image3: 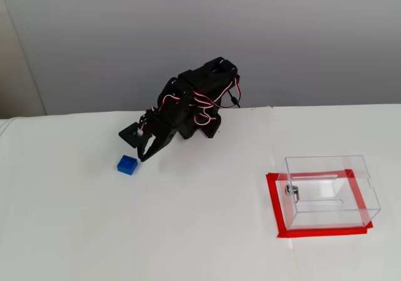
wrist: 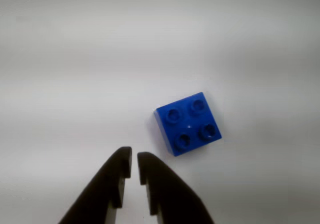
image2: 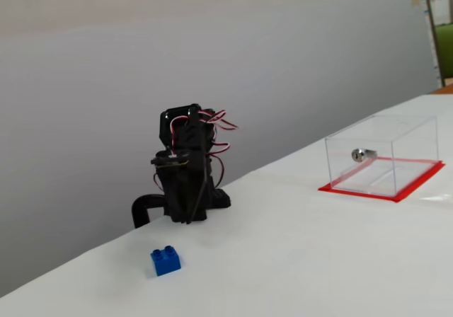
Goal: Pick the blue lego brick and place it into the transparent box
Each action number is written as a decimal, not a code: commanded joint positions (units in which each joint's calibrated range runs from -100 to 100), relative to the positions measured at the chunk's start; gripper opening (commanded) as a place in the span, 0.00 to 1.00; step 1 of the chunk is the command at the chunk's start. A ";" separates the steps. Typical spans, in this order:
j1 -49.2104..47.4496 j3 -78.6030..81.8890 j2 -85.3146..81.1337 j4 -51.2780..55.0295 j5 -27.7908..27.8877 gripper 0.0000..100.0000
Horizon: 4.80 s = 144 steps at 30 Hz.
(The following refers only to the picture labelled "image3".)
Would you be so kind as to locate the silver lock cylinder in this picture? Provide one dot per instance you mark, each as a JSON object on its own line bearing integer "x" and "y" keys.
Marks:
{"x": 291, "y": 190}

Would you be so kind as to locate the transparent plastic box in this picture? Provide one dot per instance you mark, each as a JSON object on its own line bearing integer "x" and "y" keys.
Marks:
{"x": 329, "y": 193}

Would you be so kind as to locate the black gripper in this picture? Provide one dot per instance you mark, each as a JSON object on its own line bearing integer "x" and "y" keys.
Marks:
{"x": 160, "y": 135}

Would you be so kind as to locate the blue lego brick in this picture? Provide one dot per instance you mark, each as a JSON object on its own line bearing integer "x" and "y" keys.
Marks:
{"x": 127, "y": 165}

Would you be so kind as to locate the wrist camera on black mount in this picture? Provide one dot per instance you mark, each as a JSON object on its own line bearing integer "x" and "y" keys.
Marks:
{"x": 130, "y": 135}

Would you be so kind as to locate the red square mat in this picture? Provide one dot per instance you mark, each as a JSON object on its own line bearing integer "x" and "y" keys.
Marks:
{"x": 272, "y": 205}

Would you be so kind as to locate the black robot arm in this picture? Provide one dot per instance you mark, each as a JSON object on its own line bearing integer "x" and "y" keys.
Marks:
{"x": 206, "y": 77}

